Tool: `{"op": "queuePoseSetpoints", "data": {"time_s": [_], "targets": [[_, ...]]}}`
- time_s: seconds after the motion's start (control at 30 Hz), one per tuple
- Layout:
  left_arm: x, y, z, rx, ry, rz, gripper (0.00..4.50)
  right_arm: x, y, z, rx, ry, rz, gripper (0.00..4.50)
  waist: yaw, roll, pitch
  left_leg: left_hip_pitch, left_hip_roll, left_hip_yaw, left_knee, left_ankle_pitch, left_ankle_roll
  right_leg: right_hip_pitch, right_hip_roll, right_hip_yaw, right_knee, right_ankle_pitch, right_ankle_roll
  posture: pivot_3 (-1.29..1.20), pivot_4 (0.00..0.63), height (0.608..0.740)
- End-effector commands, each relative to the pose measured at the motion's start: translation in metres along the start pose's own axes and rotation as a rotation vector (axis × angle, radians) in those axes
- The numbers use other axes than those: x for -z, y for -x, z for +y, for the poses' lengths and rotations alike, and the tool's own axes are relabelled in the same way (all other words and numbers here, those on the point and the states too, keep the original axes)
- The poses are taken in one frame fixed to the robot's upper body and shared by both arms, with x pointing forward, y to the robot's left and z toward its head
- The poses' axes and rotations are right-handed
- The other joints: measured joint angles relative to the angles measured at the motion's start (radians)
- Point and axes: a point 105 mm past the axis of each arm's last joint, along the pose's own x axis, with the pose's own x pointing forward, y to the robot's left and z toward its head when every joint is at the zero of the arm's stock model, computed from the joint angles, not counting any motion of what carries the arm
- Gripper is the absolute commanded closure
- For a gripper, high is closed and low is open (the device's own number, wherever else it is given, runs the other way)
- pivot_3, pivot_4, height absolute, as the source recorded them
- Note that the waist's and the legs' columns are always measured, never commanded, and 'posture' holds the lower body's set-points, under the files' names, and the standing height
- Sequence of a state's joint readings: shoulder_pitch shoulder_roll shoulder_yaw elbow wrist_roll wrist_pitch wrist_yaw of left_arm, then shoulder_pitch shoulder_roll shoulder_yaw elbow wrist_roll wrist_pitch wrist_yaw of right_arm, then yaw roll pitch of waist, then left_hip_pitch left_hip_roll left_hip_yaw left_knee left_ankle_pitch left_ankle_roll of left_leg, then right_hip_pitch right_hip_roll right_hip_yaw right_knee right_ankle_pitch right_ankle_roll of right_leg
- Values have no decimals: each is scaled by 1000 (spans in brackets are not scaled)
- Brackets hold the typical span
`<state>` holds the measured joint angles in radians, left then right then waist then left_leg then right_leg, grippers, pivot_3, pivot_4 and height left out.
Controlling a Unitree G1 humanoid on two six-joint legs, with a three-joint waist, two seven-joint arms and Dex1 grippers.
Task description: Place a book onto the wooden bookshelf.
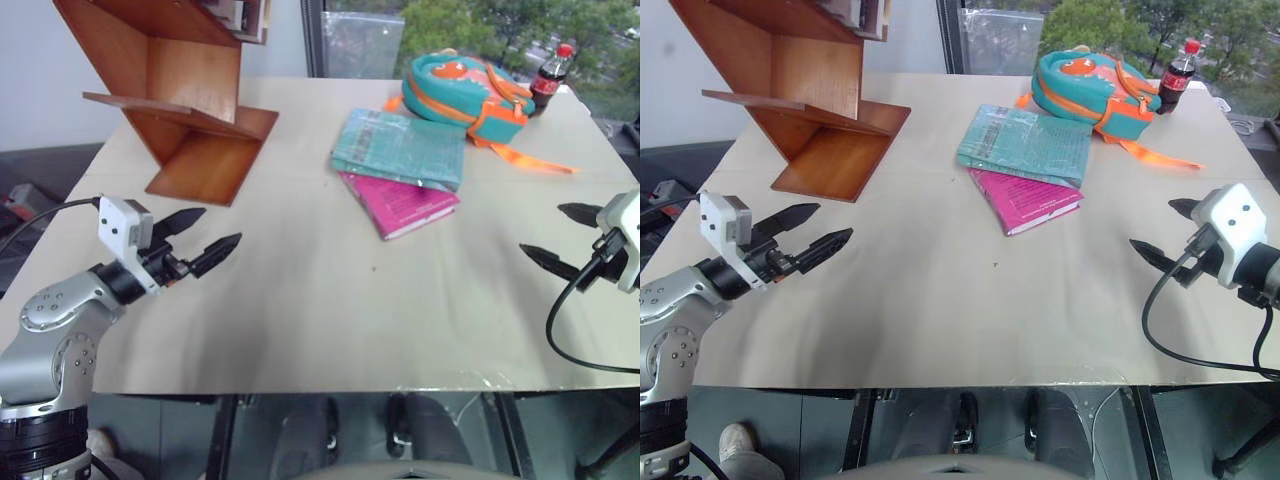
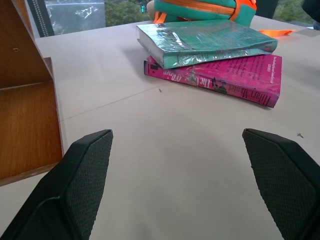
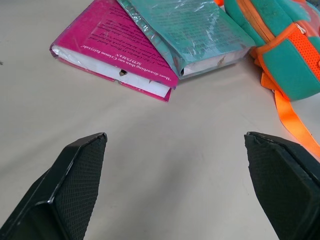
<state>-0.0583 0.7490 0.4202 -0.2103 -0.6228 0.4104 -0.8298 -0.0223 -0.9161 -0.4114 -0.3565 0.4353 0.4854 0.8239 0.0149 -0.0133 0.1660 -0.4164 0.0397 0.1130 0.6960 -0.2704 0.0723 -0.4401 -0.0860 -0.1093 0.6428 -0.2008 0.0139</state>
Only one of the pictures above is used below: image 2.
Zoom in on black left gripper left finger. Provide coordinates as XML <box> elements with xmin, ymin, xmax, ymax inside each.
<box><xmin>0</xmin><ymin>129</ymin><xmax>114</xmax><ymax>240</ymax></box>

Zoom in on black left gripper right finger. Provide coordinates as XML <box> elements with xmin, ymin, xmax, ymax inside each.
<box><xmin>241</xmin><ymin>128</ymin><xmax>320</xmax><ymax>240</ymax></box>

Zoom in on wooden shelf box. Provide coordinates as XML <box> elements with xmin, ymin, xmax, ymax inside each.
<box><xmin>0</xmin><ymin>0</ymin><xmax>64</xmax><ymax>187</ymax></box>

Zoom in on pink paperback book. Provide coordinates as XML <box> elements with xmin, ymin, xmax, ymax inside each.
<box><xmin>143</xmin><ymin>53</ymin><xmax>283</xmax><ymax>109</ymax></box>

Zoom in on green paperback book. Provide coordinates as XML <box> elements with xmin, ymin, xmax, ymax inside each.
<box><xmin>136</xmin><ymin>19</ymin><xmax>279</xmax><ymax>70</ymax></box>

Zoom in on clear plastic sheet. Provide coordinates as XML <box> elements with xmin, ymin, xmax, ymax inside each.
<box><xmin>44</xmin><ymin>0</ymin><xmax>106</xmax><ymax>36</ymax></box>

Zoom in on green and orange bag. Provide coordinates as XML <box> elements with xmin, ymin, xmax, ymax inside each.
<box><xmin>146</xmin><ymin>0</ymin><xmax>258</xmax><ymax>27</ymax></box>

